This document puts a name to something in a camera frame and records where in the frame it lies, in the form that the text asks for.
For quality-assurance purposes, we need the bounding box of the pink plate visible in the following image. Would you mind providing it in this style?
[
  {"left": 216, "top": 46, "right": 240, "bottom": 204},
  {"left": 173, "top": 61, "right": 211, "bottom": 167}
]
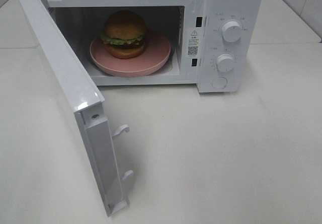
[{"left": 90, "top": 30, "right": 171, "bottom": 77}]

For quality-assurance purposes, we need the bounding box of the round door release button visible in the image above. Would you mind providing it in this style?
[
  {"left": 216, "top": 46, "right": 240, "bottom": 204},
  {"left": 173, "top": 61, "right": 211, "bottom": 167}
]
[{"left": 212, "top": 77, "right": 227, "bottom": 89}]

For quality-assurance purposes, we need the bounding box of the burger with lettuce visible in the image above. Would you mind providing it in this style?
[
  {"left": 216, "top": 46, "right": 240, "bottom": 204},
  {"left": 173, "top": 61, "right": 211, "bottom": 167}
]
[{"left": 100, "top": 10, "right": 147, "bottom": 59}]

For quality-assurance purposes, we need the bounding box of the white microwave door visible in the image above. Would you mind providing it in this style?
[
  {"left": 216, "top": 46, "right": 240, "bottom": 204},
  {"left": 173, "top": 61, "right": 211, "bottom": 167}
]
[{"left": 19, "top": 0, "right": 133, "bottom": 216}]

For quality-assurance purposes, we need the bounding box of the glass turntable plate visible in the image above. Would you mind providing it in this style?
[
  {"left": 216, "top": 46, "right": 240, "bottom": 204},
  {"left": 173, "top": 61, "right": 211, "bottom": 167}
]
[{"left": 90, "top": 45, "right": 175, "bottom": 78}]

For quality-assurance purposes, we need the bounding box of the white timer knob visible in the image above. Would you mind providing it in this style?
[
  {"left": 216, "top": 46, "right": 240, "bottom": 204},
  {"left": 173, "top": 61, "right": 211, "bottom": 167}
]
[{"left": 215, "top": 53, "right": 235, "bottom": 72}]

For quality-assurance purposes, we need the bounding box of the white microwave oven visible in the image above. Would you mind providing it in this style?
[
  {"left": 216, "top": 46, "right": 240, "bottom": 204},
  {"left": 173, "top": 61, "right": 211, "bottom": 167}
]
[{"left": 25, "top": 0, "right": 263, "bottom": 94}]

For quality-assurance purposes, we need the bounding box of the white power knob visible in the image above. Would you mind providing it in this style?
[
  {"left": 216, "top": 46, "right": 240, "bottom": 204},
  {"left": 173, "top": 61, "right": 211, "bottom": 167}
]
[{"left": 221, "top": 19, "right": 243, "bottom": 43}]

